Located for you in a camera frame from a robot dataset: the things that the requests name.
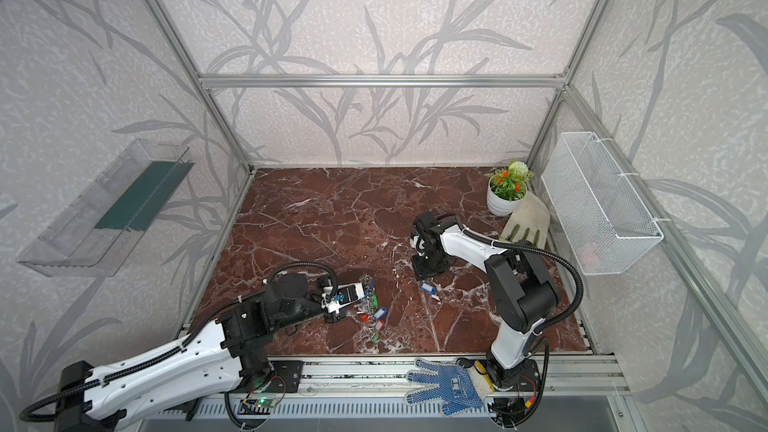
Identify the beige work glove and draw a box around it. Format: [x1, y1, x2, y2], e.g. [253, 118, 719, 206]
[500, 192, 551, 248]

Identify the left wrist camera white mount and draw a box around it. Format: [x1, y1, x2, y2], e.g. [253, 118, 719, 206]
[322, 282, 366, 306]

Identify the blue key tag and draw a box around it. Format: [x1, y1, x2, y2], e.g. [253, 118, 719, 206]
[420, 282, 437, 295]

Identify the white potted flower plant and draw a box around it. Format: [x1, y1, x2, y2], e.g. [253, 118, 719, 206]
[486, 161, 534, 217]

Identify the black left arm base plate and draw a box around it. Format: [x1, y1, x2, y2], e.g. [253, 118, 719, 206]
[258, 360, 304, 394]

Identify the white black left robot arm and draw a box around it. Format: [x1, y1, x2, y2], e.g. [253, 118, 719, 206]
[19, 262, 365, 431]

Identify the clear plastic wall tray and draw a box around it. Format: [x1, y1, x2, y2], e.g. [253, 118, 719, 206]
[17, 139, 195, 278]

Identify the steel key ring disc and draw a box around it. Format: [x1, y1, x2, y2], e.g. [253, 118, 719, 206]
[356, 274, 388, 344]

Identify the blue dotted work glove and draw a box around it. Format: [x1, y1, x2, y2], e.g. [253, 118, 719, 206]
[404, 358, 494, 417]

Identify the white wire mesh basket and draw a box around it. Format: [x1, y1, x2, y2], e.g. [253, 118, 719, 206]
[541, 132, 664, 276]

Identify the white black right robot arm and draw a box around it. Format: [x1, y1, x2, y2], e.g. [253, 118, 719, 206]
[410, 211, 585, 390]

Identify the green circuit board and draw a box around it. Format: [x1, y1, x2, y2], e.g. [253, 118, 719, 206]
[238, 396, 282, 416]

